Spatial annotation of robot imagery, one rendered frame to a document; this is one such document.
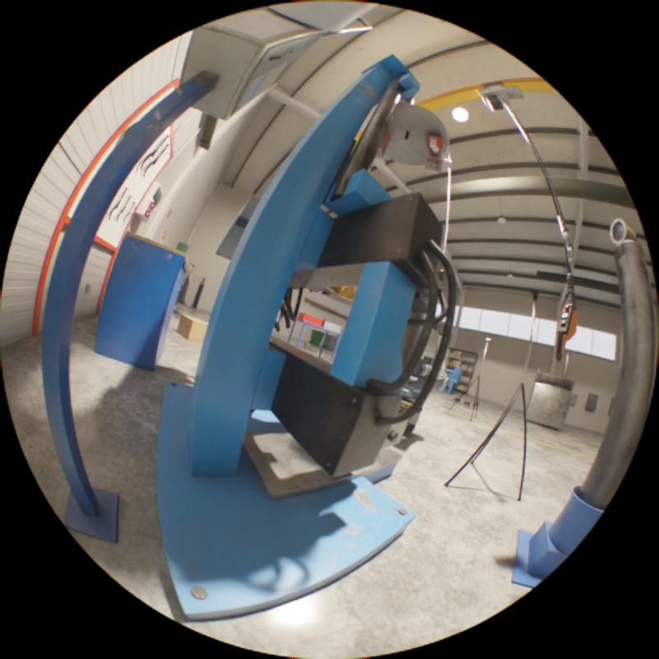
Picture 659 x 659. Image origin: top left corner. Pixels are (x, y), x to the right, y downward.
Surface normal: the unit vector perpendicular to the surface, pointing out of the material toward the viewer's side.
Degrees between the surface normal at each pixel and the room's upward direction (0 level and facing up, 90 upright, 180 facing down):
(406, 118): 180
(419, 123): 180
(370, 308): 90
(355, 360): 90
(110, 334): 90
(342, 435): 90
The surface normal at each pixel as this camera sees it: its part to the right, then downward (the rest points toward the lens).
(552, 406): -0.78, -0.29
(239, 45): -0.31, 0.95
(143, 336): 0.61, 0.16
